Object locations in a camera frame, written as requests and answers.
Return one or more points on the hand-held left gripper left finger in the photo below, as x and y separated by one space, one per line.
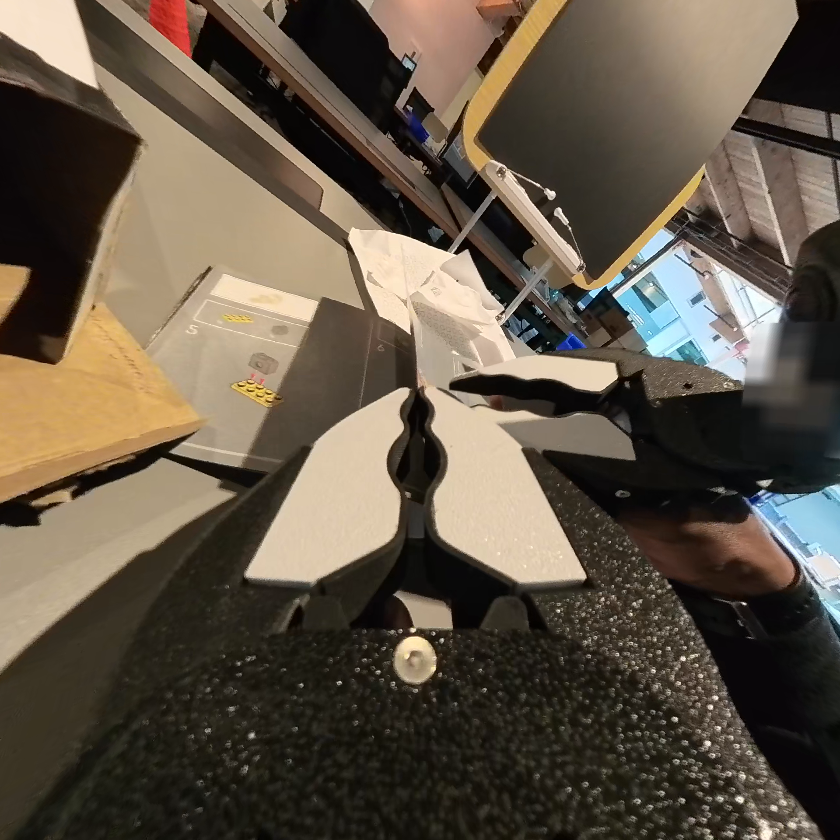
328 512

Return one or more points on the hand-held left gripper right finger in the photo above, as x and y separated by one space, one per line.
505 518

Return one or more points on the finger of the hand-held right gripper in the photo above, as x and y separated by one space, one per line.
551 384
577 436

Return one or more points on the person's right forearm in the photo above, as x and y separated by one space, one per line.
774 709

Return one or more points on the grey desk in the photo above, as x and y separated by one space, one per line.
216 210

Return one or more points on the wooden background desk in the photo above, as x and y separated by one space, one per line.
341 98

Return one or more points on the grey instruction booklet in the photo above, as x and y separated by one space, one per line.
328 367

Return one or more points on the crumpled white paper pile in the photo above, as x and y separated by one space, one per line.
426 295

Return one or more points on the person's dark clothing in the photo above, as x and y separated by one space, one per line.
817 275

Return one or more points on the black wristwatch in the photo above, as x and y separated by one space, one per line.
748 613

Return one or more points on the torn brown cardboard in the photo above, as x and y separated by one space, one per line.
85 407

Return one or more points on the toy packaging box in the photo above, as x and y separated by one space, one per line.
52 197

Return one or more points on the red traffic cone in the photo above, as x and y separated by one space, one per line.
172 26

